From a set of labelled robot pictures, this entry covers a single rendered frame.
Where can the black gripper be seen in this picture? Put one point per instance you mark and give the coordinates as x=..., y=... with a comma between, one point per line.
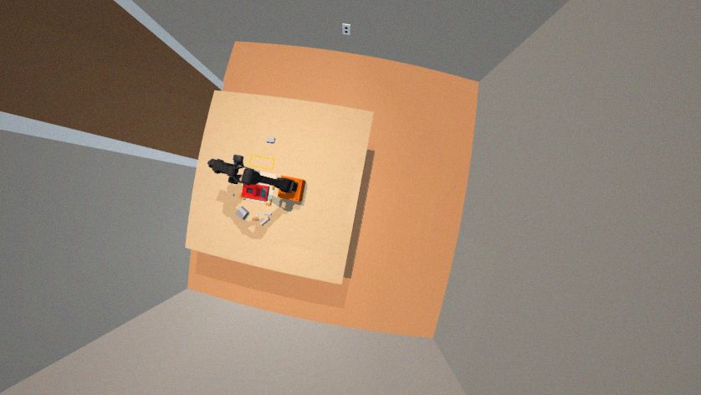
x=238, y=160

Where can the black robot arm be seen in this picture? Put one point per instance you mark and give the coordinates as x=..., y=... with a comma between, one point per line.
x=251, y=177

